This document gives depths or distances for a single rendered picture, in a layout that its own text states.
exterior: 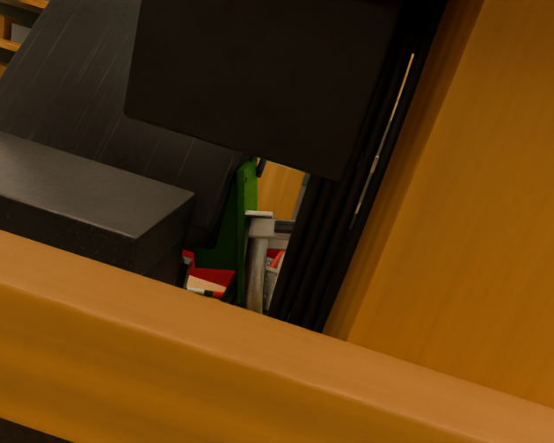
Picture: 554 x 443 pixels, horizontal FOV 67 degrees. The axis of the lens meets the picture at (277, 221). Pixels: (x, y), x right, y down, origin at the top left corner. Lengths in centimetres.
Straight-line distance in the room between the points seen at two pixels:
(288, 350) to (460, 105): 15
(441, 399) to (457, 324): 4
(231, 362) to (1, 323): 12
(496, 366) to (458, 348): 2
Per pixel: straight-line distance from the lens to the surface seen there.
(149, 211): 47
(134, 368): 24
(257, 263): 59
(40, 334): 26
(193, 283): 104
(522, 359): 29
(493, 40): 24
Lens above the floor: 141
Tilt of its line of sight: 19 degrees down
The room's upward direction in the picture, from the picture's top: 17 degrees clockwise
